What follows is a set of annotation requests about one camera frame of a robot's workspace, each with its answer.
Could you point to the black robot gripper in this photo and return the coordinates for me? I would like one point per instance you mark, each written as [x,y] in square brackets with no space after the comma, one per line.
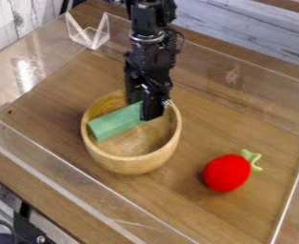
[147,74]

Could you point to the green rectangular block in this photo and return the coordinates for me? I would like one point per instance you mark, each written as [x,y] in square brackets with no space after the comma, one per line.
[117,122]

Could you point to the brown wooden bowl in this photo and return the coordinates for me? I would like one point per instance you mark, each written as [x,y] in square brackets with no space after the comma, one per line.
[139,150]

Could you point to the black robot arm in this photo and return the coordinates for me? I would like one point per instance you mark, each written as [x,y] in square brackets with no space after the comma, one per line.
[151,17]

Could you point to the red plush strawberry toy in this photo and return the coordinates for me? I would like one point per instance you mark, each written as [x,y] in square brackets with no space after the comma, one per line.
[227,172]

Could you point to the clear acrylic tray wall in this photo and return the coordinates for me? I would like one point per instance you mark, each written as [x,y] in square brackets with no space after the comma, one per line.
[95,214]

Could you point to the black clamp with cable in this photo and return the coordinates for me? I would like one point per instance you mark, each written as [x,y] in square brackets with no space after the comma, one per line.
[23,232]

